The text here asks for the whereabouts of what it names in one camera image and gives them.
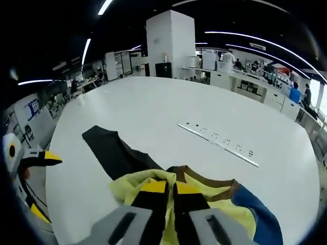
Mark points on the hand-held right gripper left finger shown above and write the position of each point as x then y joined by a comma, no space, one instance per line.
143,217

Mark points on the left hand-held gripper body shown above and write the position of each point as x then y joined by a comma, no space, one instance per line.
14,153

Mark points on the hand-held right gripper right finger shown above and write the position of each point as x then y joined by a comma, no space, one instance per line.
196,219

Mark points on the yellow garment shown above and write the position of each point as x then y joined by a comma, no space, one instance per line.
120,158

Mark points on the white counter cabinets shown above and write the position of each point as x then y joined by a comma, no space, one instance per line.
255,89

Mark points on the black cabinet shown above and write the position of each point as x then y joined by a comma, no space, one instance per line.
163,69

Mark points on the white board panel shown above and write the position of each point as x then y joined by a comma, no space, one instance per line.
210,60

